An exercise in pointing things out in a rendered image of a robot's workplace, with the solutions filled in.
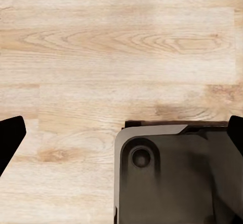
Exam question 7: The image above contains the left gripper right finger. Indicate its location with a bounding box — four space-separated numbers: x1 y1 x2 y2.
227 115 243 156

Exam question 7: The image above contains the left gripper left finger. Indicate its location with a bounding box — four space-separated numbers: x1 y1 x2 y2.
0 116 26 176

